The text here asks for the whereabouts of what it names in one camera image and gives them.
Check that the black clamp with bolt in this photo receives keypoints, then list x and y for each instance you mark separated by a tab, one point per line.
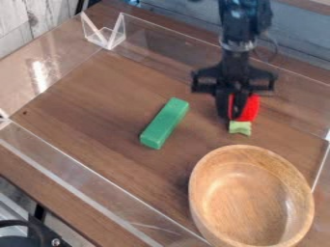
54	239

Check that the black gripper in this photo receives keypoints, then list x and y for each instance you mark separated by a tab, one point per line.
218	79

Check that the clear acrylic corner bracket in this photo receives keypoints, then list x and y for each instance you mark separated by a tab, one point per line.
105	37

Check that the clear acrylic front wall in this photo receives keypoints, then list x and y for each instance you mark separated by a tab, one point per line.
109	215

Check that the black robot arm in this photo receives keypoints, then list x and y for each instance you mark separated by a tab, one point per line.
246	19

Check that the red plush toy green stem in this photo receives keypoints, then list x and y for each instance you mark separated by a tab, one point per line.
243	109

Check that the oval wooden bowl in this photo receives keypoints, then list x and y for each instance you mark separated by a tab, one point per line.
250	199

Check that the green rectangular block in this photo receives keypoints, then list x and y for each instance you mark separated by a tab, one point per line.
159	128

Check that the clear acrylic wall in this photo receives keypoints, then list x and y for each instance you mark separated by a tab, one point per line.
109	215
301	99

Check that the clear acrylic back wall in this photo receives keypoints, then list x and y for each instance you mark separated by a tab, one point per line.
301	99

